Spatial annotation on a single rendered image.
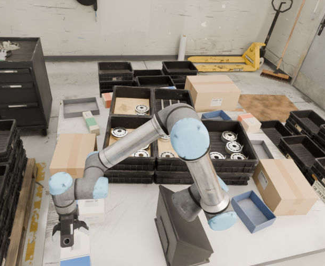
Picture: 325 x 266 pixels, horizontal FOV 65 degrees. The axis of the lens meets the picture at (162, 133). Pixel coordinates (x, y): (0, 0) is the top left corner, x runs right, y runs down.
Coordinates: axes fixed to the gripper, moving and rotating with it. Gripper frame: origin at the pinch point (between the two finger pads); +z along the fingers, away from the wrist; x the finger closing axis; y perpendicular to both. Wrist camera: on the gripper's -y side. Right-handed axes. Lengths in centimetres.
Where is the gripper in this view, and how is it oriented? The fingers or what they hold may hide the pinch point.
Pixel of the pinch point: (72, 239)
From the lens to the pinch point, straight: 120.2
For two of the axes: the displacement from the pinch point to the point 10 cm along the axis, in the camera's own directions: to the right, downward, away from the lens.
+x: -9.7, 0.8, -2.4
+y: -2.4, -6.2, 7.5
